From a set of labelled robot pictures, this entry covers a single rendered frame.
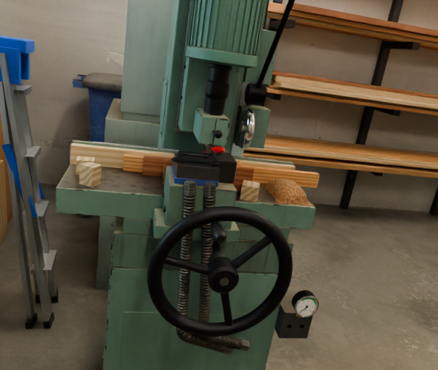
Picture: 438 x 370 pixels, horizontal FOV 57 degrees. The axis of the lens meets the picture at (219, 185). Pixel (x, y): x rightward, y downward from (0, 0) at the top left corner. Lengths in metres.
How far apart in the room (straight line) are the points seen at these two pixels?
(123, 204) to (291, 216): 0.40
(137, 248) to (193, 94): 0.44
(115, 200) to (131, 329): 0.35
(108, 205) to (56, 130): 2.50
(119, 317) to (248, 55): 0.70
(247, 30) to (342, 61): 2.74
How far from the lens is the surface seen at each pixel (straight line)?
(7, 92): 1.61
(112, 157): 1.07
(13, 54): 1.60
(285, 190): 1.00
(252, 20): 0.98
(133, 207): 0.92
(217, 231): 0.70
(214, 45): 0.95
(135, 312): 1.06
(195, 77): 1.11
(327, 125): 3.70
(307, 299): 1.06
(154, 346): 1.13
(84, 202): 0.93
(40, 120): 3.41
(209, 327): 0.87
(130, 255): 0.98
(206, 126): 1.00
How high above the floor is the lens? 1.22
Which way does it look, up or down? 18 degrees down
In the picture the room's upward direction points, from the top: 9 degrees clockwise
